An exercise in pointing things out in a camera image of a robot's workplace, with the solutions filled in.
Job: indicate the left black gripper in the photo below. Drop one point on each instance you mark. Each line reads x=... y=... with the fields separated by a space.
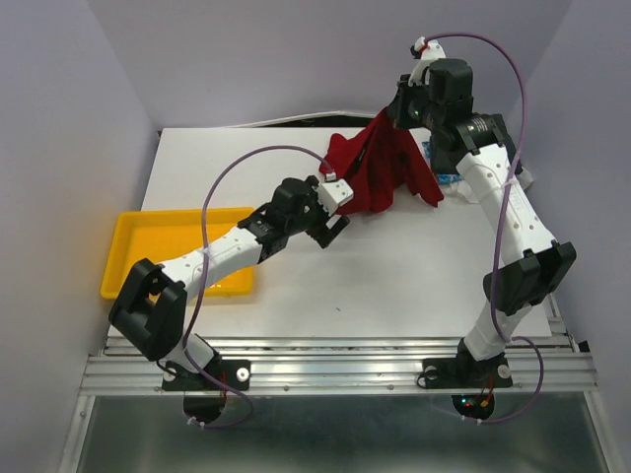
x=320 y=234

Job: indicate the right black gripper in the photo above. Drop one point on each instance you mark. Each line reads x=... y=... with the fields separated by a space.
x=395 y=109

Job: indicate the red skirt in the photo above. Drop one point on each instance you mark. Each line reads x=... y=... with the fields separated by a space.
x=375 y=162

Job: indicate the dark grey dotted skirt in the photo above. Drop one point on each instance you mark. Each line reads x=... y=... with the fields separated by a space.
x=443 y=161

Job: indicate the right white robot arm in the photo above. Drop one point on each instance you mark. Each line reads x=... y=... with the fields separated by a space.
x=529 y=262

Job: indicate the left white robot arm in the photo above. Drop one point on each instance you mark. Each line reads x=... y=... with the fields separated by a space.
x=149 y=310

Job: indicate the blue floral skirt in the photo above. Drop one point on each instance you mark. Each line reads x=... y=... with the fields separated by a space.
x=442 y=178

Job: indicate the white paper sheet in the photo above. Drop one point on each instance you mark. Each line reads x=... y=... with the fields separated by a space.
x=462 y=189

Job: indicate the yellow plastic tray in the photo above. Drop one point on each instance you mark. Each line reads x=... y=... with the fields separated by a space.
x=164 y=235

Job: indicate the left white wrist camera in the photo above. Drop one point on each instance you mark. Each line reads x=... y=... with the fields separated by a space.
x=333 y=195

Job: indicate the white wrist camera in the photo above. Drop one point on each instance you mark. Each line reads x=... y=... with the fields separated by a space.
x=333 y=195
x=425 y=52

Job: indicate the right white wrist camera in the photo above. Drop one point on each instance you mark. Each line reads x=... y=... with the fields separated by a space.
x=425 y=52

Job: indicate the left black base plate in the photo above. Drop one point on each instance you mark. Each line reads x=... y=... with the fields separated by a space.
x=206 y=396

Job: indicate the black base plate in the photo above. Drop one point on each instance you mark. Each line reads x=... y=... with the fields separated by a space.
x=473 y=383
x=206 y=396

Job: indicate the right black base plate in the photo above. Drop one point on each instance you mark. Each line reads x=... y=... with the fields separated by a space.
x=473 y=383

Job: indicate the aluminium mounting rail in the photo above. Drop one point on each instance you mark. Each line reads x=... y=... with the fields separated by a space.
x=340 y=366

